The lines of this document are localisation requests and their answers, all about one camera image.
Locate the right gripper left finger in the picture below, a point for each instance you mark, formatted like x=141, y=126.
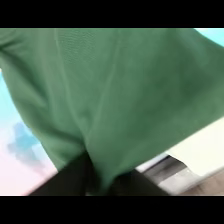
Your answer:
x=75, y=178

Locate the dark green T-shirt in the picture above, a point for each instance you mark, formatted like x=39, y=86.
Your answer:
x=120, y=100

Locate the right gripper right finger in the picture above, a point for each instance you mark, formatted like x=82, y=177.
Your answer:
x=136, y=185

